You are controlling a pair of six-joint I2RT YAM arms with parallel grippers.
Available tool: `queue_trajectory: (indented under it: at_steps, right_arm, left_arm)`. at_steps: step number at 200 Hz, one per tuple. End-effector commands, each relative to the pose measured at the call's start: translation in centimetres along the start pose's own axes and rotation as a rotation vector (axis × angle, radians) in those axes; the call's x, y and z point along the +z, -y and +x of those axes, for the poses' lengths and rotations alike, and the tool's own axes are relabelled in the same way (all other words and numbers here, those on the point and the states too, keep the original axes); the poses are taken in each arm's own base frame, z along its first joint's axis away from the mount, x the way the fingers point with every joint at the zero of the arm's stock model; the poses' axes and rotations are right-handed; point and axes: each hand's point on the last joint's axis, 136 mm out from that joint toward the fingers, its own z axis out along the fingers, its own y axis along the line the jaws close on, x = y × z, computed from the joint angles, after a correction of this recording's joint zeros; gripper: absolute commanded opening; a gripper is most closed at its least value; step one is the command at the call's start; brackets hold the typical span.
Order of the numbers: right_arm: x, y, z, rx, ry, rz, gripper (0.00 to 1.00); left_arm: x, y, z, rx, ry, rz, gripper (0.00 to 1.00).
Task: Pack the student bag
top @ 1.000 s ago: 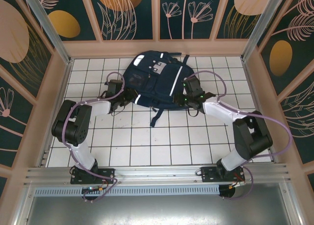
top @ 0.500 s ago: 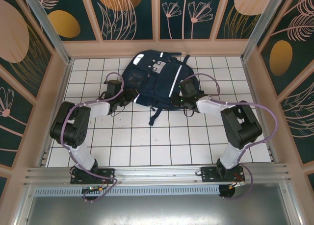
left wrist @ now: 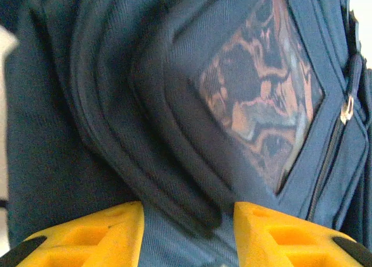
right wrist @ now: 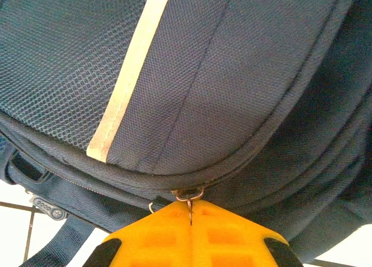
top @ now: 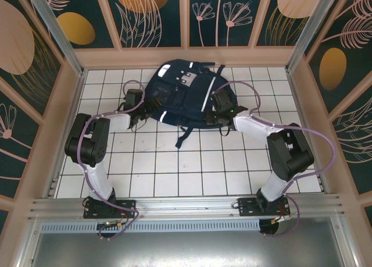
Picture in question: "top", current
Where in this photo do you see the navy blue backpack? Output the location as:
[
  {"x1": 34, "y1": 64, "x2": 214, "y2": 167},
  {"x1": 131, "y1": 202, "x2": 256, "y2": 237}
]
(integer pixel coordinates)
[{"x1": 144, "y1": 59, "x2": 236, "y2": 149}]

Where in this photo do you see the grey metal sheet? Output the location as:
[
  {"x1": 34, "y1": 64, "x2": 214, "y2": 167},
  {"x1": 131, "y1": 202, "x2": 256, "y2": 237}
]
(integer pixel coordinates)
[{"x1": 17, "y1": 216, "x2": 357, "y2": 267}]

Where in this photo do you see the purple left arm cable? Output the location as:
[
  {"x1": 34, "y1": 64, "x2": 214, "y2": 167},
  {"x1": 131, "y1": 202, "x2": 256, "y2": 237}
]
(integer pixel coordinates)
[{"x1": 77, "y1": 79, "x2": 146, "y2": 241}]

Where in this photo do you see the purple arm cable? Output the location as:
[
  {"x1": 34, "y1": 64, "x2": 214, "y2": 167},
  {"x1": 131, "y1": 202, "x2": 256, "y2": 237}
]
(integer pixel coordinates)
[
  {"x1": 77, "y1": 79, "x2": 146, "y2": 241},
  {"x1": 214, "y1": 81, "x2": 337, "y2": 238}
]

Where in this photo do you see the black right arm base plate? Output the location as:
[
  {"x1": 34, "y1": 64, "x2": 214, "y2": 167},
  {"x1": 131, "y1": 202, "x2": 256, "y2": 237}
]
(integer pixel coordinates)
[{"x1": 237, "y1": 197, "x2": 291, "y2": 218}]

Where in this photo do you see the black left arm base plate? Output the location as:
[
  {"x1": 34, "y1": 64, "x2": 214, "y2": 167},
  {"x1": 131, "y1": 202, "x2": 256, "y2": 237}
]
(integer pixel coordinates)
[{"x1": 83, "y1": 199, "x2": 137, "y2": 220}]

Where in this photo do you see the aluminium mounting rail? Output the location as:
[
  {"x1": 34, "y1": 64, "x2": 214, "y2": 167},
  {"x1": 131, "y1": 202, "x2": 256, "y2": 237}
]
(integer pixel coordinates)
[{"x1": 27, "y1": 194, "x2": 346, "y2": 221}]

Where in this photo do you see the grey slotted cable duct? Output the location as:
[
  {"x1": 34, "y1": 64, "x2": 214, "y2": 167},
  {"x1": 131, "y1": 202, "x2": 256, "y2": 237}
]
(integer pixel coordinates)
[{"x1": 40, "y1": 219, "x2": 261, "y2": 233}]

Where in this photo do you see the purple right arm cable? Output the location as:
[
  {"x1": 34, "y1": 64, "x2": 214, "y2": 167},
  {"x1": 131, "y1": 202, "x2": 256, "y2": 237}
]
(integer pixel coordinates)
[{"x1": 214, "y1": 81, "x2": 337, "y2": 238}]

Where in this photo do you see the aluminium frame post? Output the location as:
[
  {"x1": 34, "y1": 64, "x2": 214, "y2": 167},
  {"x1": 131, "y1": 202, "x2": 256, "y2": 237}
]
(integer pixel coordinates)
[
  {"x1": 285, "y1": 0, "x2": 347, "y2": 73},
  {"x1": 24, "y1": 0, "x2": 87, "y2": 76}
]

